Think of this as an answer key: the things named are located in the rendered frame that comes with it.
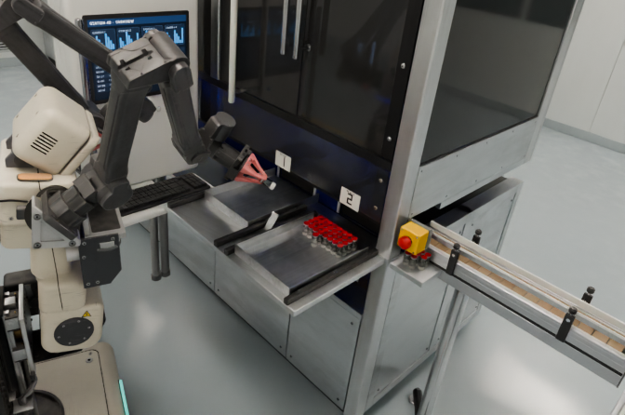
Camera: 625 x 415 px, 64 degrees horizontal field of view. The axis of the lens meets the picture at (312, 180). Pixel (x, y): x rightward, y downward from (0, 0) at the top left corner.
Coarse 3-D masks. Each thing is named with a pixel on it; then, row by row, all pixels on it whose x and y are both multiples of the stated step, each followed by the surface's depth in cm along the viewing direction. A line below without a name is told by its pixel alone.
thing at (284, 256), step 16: (288, 224) 171; (256, 240) 163; (272, 240) 166; (288, 240) 167; (304, 240) 168; (240, 256) 157; (256, 256) 158; (272, 256) 159; (288, 256) 160; (304, 256) 161; (320, 256) 161; (352, 256) 158; (272, 272) 152; (288, 272) 153; (304, 272) 154; (320, 272) 149; (288, 288) 142
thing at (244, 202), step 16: (272, 176) 207; (208, 192) 186; (224, 192) 191; (240, 192) 193; (256, 192) 194; (272, 192) 195; (288, 192) 196; (224, 208) 178; (240, 208) 182; (256, 208) 183; (272, 208) 184; (288, 208) 182; (240, 224) 173
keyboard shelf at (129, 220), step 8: (136, 184) 206; (144, 184) 206; (208, 184) 211; (152, 208) 190; (160, 208) 191; (128, 216) 184; (136, 216) 185; (144, 216) 186; (152, 216) 188; (128, 224) 182
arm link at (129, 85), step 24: (120, 48) 92; (144, 48) 93; (168, 48) 94; (120, 72) 91; (144, 72) 91; (120, 96) 95; (144, 96) 98; (120, 120) 99; (120, 144) 105; (96, 168) 113; (120, 168) 112; (120, 192) 115
